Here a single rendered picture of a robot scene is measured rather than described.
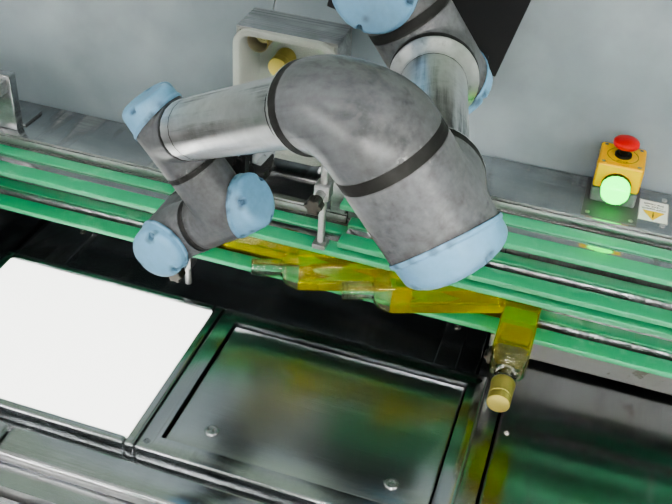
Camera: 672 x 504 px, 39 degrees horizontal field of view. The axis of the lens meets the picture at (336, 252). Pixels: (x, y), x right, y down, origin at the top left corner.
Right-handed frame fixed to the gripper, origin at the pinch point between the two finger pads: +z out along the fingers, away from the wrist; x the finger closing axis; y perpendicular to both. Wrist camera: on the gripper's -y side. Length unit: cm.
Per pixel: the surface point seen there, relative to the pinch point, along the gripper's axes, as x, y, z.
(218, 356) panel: -1.6, -30.8, -18.4
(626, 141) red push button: -55, 8, 13
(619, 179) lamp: -55, 4, 8
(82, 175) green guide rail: 32.6, -15.6, -1.1
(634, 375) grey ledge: -67, -29, 4
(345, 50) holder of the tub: -9.0, 12.0, 13.6
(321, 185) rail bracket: -12.6, -1.7, -4.8
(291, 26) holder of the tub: -0.1, 14.7, 12.1
